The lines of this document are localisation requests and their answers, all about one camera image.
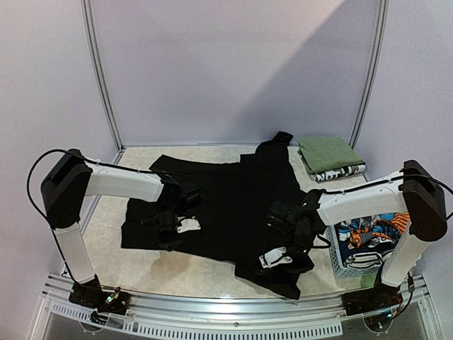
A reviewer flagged black garment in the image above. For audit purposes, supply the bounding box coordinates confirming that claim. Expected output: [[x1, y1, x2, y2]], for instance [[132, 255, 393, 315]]
[[120, 130, 316, 300]]

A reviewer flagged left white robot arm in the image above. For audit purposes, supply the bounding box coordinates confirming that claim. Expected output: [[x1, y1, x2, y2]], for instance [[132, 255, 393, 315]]
[[41, 149, 202, 307]]

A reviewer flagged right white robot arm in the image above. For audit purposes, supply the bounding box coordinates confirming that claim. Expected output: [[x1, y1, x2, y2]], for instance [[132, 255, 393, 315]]
[[254, 160, 448, 309]]

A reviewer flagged light blue plastic basket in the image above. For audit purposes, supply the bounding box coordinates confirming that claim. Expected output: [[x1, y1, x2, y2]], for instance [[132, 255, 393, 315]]
[[326, 226, 379, 279]]

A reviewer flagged white striped cloth in basket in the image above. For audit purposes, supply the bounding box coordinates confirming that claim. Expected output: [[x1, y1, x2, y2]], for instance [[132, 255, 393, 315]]
[[343, 249, 394, 271]]

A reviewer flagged blue orange patterned cloth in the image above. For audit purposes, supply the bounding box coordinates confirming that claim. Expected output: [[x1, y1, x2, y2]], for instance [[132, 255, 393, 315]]
[[335, 212, 410, 250]]

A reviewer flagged folded black white shirt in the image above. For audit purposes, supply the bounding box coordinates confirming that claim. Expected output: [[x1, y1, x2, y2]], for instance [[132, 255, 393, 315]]
[[311, 164, 366, 183]]

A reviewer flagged folded green shirt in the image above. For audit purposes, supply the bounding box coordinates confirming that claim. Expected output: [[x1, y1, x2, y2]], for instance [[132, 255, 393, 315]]
[[298, 137, 365, 174]]

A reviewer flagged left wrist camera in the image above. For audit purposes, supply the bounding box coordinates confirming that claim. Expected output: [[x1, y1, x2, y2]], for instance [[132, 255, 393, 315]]
[[176, 188, 202, 213]]

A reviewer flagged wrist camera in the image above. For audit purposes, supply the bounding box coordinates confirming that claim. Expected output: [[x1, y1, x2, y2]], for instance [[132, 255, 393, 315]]
[[266, 201, 292, 234], [176, 188, 202, 213]]

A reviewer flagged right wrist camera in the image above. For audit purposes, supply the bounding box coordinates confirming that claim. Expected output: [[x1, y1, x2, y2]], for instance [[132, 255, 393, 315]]
[[266, 201, 292, 234]]

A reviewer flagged left aluminium frame post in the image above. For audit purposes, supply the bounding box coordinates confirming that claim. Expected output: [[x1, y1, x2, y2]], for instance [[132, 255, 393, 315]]
[[81, 0, 125, 152]]

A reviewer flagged aluminium frame post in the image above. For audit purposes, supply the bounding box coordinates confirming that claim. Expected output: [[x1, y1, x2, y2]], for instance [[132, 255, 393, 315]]
[[349, 0, 389, 149], [81, 0, 125, 152]]

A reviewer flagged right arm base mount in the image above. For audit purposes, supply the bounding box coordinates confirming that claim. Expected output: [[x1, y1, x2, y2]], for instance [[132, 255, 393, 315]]
[[341, 283, 403, 316]]

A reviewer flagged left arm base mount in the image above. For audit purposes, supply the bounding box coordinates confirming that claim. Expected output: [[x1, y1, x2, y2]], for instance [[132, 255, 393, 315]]
[[69, 276, 131, 315]]

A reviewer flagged aluminium front rail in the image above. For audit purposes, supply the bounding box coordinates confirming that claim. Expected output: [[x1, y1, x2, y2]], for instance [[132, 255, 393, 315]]
[[30, 274, 443, 339]]

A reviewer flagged right aluminium frame post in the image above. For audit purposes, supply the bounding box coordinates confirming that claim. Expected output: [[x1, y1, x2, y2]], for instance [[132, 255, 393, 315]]
[[349, 0, 389, 149]]

